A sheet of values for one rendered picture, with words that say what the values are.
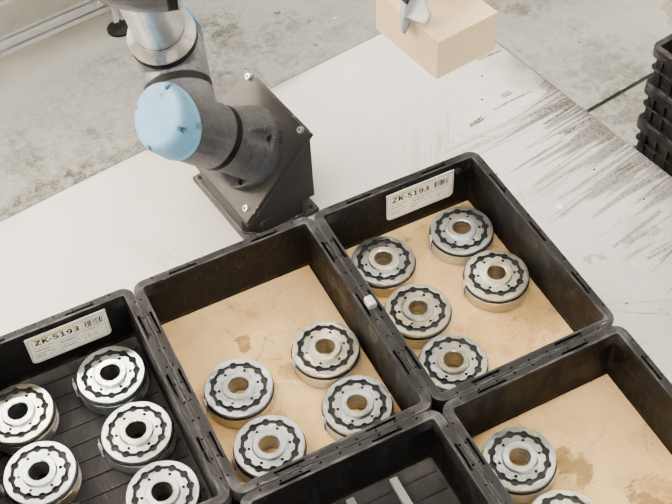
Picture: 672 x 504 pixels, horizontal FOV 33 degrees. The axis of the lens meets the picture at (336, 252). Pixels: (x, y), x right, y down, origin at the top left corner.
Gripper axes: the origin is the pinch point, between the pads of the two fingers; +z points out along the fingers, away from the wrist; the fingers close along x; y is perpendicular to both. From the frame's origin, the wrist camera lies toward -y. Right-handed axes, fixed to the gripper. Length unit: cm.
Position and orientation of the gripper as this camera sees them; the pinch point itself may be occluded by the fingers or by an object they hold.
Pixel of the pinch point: (435, 13)
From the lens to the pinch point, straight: 185.8
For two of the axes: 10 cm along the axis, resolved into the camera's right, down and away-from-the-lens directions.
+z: 0.3, 6.4, 7.7
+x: 8.1, -4.6, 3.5
